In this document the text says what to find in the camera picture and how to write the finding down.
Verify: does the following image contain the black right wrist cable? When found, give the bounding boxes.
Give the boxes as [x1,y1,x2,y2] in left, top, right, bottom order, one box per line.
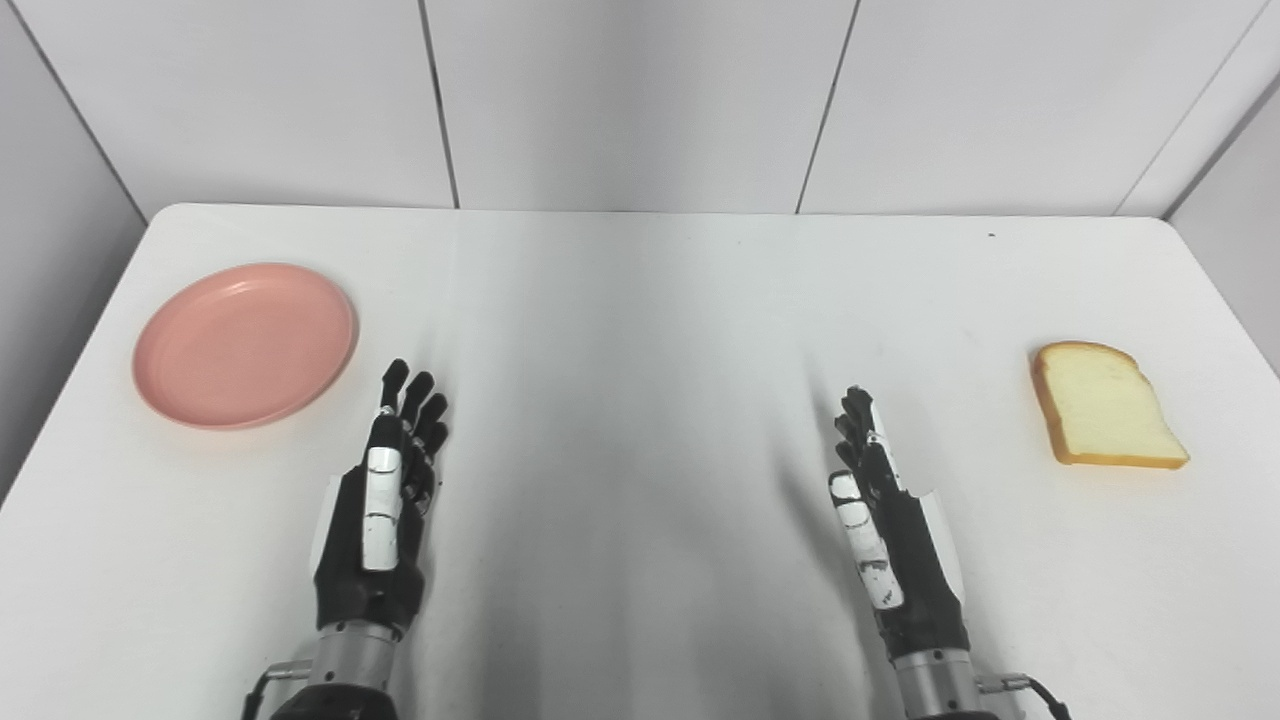
[975,672,1073,720]

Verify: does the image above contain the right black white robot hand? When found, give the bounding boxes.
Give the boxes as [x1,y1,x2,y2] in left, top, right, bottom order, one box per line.
[827,385,972,663]

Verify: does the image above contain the slice of white bread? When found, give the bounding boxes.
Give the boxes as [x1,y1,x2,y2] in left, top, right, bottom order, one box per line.
[1031,341,1191,470]

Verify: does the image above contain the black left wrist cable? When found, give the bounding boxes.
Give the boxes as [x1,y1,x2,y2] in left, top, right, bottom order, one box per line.
[239,660,313,720]

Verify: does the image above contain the pink round plate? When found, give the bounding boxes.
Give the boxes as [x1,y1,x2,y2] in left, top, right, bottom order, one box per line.
[132,262,359,432]

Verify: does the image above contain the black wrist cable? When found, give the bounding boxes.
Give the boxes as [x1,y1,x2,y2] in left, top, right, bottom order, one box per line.
[239,660,313,720]
[975,672,1073,720]

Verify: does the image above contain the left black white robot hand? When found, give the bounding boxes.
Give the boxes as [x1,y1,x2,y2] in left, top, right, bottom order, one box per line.
[313,358,451,637]

